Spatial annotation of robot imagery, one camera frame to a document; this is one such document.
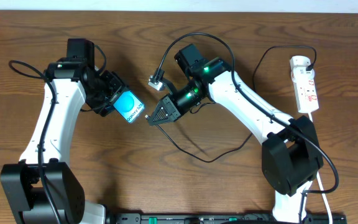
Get white power strip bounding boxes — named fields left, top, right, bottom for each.
left=290, top=55, right=319, bottom=114

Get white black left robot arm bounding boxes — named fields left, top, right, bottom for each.
left=0, top=39, right=128, bottom=223

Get white power strip cord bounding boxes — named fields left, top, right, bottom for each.
left=308, top=112, right=334, bottom=224

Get black charger cable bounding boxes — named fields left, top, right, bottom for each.
left=144, top=45, right=318, bottom=164

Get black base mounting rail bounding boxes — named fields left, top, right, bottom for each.
left=106, top=211, right=347, bottom=224

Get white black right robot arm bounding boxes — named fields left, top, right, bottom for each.
left=147, top=44, right=324, bottom=223

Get blue screen Galaxy smartphone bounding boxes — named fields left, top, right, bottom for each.
left=113, top=90, right=145, bottom=123

